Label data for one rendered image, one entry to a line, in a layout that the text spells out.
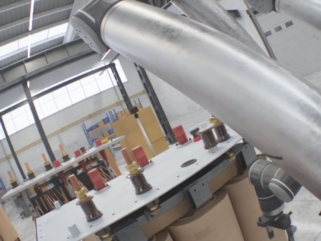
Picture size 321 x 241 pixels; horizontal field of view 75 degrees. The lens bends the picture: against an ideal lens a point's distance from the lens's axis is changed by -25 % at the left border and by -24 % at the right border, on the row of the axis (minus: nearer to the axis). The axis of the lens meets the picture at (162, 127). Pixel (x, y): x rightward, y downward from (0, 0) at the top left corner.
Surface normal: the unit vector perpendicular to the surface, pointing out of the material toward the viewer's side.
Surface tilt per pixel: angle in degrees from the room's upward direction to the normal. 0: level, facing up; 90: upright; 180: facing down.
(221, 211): 90
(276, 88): 58
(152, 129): 90
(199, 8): 103
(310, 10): 83
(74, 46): 90
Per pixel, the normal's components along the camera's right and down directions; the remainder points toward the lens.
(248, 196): -0.07, 0.12
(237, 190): -0.33, 0.23
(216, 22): -0.17, 0.37
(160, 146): 0.53, -0.17
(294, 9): -0.76, 0.50
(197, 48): -0.49, -0.22
